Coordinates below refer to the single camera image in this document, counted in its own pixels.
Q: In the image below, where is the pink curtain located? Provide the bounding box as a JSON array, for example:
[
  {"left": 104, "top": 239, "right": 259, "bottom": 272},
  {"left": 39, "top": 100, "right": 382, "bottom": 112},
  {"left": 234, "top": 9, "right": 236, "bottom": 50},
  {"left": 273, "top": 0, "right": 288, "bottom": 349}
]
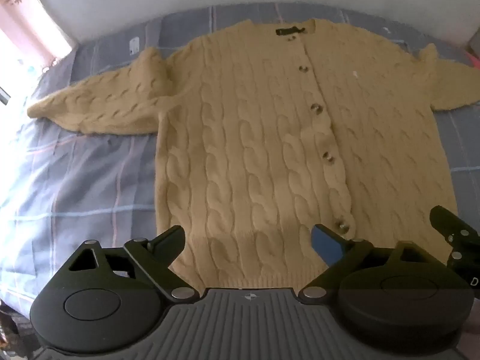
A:
[{"left": 0, "top": 0, "right": 73, "bottom": 71}]

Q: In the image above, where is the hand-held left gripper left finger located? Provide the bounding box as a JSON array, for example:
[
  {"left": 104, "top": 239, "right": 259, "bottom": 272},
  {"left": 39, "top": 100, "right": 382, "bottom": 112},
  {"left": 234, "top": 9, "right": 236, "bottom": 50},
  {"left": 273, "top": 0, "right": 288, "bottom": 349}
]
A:
[{"left": 68, "top": 225, "right": 198, "bottom": 303}]

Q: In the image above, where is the yellow cable-knit cardigan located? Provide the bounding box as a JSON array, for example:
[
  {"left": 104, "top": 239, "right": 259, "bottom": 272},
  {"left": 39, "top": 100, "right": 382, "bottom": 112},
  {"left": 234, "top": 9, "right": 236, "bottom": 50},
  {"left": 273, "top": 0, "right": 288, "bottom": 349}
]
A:
[{"left": 28, "top": 18, "right": 480, "bottom": 290}]

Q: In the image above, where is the pink cloth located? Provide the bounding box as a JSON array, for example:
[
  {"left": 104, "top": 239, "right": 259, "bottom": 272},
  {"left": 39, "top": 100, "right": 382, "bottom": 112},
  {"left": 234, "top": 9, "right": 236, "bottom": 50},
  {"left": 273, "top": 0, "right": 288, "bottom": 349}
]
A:
[{"left": 465, "top": 40, "right": 480, "bottom": 69}]

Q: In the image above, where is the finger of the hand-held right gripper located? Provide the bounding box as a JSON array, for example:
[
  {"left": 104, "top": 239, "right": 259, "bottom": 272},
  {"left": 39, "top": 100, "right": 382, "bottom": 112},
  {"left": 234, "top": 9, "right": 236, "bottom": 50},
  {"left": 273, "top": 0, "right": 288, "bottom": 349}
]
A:
[{"left": 429, "top": 205, "right": 480, "bottom": 261}]

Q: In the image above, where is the blue plaid bed sheet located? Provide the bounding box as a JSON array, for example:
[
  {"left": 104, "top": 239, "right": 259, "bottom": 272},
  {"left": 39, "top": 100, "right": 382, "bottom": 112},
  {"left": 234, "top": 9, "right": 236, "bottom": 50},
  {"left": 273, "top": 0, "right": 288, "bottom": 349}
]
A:
[{"left": 0, "top": 5, "right": 480, "bottom": 310}]

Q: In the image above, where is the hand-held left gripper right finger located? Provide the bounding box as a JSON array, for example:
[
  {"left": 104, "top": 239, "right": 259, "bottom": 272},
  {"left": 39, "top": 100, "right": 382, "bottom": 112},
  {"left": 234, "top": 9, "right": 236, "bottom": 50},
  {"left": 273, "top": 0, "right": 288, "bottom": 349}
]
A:
[{"left": 298, "top": 224, "right": 451, "bottom": 303}]

